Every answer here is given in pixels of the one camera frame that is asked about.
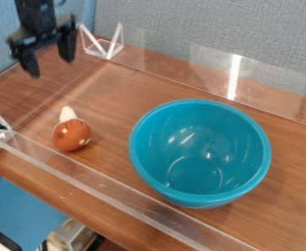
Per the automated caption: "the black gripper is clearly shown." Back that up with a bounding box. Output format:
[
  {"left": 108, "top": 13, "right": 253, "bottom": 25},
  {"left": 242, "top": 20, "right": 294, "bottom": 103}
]
[{"left": 8, "top": 15, "right": 77, "bottom": 78}]

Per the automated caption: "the blue plastic bowl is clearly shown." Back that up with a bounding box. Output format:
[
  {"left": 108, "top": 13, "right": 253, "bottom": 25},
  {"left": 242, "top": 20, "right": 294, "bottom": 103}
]
[{"left": 128, "top": 99, "right": 273, "bottom": 209}]

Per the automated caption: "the clear acrylic corner bracket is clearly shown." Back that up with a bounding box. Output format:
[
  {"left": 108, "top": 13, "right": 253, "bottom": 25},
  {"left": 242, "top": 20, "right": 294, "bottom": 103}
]
[{"left": 79, "top": 24, "right": 124, "bottom": 60}]

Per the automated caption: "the brown and white toy mushroom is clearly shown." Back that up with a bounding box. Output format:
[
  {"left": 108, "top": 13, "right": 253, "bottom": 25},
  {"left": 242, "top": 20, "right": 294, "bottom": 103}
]
[{"left": 52, "top": 106, "right": 92, "bottom": 152}]

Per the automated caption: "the clear acrylic table barrier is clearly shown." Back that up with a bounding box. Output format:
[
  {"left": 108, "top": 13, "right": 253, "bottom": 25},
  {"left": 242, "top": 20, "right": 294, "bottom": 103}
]
[{"left": 0, "top": 28, "right": 306, "bottom": 251}]

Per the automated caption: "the grey metal frame piece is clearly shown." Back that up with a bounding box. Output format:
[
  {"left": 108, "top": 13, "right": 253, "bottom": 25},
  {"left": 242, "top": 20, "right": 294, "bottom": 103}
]
[{"left": 46, "top": 219, "right": 96, "bottom": 251}]

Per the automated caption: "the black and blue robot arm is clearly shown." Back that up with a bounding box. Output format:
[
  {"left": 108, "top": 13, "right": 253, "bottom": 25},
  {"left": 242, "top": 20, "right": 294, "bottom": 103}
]
[{"left": 6, "top": 0, "right": 77, "bottom": 78}]

